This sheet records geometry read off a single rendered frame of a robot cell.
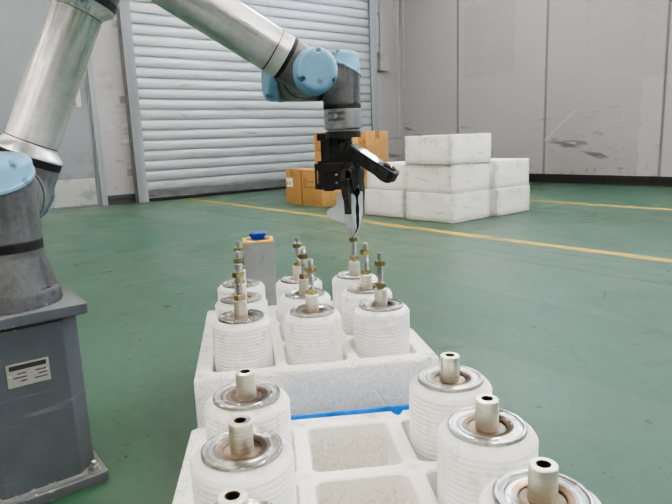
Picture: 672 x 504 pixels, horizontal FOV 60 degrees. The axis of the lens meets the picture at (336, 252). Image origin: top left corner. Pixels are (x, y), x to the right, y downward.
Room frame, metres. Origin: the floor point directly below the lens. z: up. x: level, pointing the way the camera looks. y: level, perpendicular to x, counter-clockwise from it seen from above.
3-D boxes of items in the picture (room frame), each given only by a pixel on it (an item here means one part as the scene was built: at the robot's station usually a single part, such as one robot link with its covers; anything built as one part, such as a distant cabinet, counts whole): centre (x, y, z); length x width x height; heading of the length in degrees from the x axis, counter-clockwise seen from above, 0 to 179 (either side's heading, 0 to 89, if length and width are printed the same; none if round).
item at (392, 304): (0.96, -0.07, 0.25); 0.08 x 0.08 x 0.01
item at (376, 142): (5.26, -0.31, 0.45); 0.30 x 0.24 x 0.30; 35
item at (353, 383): (1.06, 0.06, 0.09); 0.39 x 0.39 x 0.18; 9
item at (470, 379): (0.64, -0.13, 0.25); 0.08 x 0.08 x 0.01
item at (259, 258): (1.33, 0.18, 0.16); 0.07 x 0.07 x 0.31; 9
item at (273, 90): (1.15, 0.07, 0.65); 0.11 x 0.11 x 0.08; 18
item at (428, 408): (0.64, -0.13, 0.16); 0.10 x 0.10 x 0.18
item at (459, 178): (3.84, -0.75, 0.27); 0.39 x 0.39 x 0.18; 38
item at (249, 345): (0.92, 0.16, 0.16); 0.10 x 0.10 x 0.18
